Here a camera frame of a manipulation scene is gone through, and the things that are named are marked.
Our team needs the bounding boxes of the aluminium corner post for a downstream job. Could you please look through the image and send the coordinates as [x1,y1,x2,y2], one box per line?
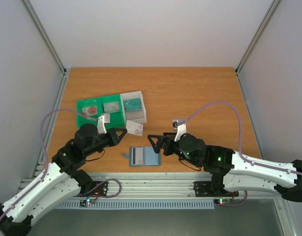
[21,0,66,75]
[235,0,282,76]

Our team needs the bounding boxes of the right small circuit board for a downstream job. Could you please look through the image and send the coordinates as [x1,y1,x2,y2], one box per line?
[214,198,231,206]

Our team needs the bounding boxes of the card with red circle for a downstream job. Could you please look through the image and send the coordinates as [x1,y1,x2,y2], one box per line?
[82,106,98,117]

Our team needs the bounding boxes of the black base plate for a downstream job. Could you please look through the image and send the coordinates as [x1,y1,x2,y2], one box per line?
[77,181,108,197]
[193,181,239,197]

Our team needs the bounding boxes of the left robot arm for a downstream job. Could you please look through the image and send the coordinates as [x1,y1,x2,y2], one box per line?
[0,124,127,236]

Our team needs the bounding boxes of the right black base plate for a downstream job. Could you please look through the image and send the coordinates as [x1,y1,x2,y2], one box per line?
[193,181,239,197]

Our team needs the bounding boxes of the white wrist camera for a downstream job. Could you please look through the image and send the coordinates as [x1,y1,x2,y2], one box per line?
[97,113,110,134]
[172,119,187,142]

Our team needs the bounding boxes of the teal leather card holder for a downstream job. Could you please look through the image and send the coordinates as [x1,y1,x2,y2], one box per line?
[123,147,162,167]

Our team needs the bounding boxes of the left aluminium corner post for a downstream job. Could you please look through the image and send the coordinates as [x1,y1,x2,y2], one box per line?
[21,0,66,75]

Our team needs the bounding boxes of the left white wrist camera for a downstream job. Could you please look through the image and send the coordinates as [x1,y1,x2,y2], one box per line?
[97,113,110,134]

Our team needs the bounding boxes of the aluminium front rail frame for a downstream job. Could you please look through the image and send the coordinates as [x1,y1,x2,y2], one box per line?
[15,172,286,200]

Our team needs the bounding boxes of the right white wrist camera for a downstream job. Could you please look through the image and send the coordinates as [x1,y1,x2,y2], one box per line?
[172,119,187,142]

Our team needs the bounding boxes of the grey card in green bin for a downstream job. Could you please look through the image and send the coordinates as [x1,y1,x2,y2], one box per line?
[103,101,121,114]

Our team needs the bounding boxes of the grey slotted cable duct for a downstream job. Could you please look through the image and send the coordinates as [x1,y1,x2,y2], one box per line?
[56,199,215,210]

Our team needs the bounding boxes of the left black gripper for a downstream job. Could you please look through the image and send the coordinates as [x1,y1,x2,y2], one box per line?
[85,127,128,156]

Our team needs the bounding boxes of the white translucent plastic bin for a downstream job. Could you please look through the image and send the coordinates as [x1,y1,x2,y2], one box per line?
[120,91,147,123]

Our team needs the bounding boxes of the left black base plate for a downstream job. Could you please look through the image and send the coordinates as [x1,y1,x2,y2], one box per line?
[77,181,108,197]

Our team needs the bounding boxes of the left small circuit board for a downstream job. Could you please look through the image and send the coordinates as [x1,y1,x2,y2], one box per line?
[79,199,96,207]

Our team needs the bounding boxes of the small circuit board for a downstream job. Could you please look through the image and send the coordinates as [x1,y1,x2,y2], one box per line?
[79,199,96,207]
[214,198,231,206]

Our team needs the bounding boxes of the right aluminium corner post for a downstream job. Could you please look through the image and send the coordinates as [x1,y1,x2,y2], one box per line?
[235,0,282,76]

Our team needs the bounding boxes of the green plastic bin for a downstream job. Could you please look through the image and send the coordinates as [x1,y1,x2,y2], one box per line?
[76,94,125,129]

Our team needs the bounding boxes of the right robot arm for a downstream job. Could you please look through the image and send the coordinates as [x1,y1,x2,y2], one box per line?
[148,133,302,203]

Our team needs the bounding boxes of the teal cards in white bin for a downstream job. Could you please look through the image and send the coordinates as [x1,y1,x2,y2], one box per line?
[123,98,142,112]

